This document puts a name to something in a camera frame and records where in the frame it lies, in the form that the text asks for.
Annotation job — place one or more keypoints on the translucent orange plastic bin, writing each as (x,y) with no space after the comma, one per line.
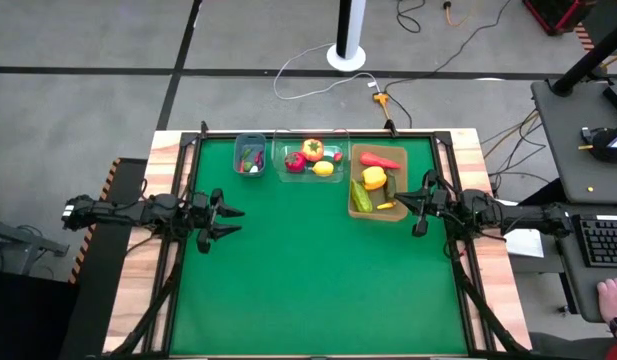
(400,210)

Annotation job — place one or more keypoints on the black slanted pole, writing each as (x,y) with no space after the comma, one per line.
(588,57)

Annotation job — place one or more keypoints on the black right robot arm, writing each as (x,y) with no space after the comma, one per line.
(518,217)

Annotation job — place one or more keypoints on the yellow banana toy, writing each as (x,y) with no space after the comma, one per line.
(386,205)

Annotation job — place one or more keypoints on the dark green toy zucchini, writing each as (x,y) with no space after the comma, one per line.
(391,185)

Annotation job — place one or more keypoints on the large red toy tomato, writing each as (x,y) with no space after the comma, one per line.
(295,162)

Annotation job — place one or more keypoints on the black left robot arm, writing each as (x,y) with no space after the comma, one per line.
(128,212)

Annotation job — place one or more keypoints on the yellow toy lemon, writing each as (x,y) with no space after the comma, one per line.
(323,169)

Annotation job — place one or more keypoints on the black aluminium table frame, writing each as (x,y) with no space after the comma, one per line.
(189,140)

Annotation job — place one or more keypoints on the white paper sheet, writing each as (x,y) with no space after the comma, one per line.
(525,245)

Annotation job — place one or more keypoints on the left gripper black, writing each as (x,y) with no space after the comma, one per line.
(202,215)

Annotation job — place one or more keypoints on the small green chili pepper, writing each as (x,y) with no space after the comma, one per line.
(246,153)

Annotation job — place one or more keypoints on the small red chili pepper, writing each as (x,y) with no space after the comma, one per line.
(259,159)

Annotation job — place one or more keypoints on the dark operator desk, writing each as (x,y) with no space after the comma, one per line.
(583,290)

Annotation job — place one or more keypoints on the person's hand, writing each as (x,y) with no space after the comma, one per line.
(613,300)

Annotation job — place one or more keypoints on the black panel with hazard stripes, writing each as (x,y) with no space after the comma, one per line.
(103,280)

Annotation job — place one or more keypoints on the green table mat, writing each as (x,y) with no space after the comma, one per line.
(313,275)

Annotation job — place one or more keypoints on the white pole with round base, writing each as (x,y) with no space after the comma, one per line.
(347,57)

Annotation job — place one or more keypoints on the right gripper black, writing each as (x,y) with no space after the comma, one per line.
(445,207)

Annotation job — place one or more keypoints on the small teal plastic basket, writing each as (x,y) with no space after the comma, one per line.
(236,150)

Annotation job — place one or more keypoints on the black keyboard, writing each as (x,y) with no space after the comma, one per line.
(605,242)

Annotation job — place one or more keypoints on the grey metal stand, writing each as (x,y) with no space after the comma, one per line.
(18,240)

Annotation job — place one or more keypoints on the orange toy bell pepper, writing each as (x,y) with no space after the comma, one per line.
(313,150)

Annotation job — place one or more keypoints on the small round green vegetable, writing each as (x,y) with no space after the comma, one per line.
(247,166)

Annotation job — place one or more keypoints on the yellow power plug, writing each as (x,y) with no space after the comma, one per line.
(383,100)

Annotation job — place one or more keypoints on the clear plastic basket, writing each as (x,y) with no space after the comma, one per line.
(283,150)

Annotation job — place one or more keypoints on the yellow toy bell pepper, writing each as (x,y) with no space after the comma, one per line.
(374,178)

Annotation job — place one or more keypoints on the red and black crate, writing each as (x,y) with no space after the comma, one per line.
(558,12)

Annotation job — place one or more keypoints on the light green toy cucumber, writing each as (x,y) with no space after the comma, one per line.
(361,196)

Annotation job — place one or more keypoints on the black desk device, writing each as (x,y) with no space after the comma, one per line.
(600,142)

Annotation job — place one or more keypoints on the grey side desk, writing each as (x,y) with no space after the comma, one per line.
(563,150)

